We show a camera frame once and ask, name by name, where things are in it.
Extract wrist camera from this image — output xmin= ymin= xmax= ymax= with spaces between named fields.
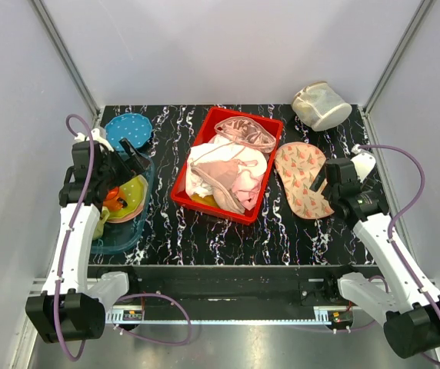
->
xmin=351 ymin=146 xmax=376 ymax=183
xmin=74 ymin=128 xmax=114 ymax=152

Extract red plastic bin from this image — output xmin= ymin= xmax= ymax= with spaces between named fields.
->
xmin=171 ymin=107 xmax=284 ymax=224

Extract cream cup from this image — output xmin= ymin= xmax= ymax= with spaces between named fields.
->
xmin=92 ymin=206 xmax=110 ymax=241

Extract pink plate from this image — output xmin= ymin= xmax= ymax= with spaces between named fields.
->
xmin=106 ymin=200 xmax=144 ymax=224

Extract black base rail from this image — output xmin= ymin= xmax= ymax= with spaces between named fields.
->
xmin=88 ymin=264 xmax=380 ymax=323

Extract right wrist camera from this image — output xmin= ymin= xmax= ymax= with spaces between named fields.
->
xmin=351 ymin=146 xmax=376 ymax=183

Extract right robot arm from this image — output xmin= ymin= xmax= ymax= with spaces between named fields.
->
xmin=310 ymin=153 xmax=440 ymax=358

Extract beige bra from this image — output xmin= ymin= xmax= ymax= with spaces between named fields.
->
xmin=191 ymin=159 xmax=245 ymax=214

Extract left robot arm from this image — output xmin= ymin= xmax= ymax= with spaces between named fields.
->
xmin=25 ymin=138 xmax=148 ymax=344

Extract blue polka dot plate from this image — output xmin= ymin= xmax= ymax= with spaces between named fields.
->
xmin=105 ymin=113 xmax=152 ymax=151

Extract light pink bra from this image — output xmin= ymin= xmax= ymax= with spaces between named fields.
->
xmin=232 ymin=145 xmax=267 ymax=210

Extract white cloth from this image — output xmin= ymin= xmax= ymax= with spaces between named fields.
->
xmin=185 ymin=143 xmax=238 ymax=198

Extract clear blue plastic container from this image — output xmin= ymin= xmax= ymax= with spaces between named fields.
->
xmin=90 ymin=154 xmax=155 ymax=255

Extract floral pink oven mitt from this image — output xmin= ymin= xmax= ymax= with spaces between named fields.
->
xmin=275 ymin=142 xmax=334 ymax=220

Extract orange plastic cup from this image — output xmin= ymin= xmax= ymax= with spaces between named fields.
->
xmin=103 ymin=187 xmax=128 ymax=212

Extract white mesh laundry bag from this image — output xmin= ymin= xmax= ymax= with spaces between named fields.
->
xmin=292 ymin=81 xmax=352 ymax=131

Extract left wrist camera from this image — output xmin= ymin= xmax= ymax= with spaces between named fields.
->
xmin=74 ymin=128 xmax=114 ymax=152

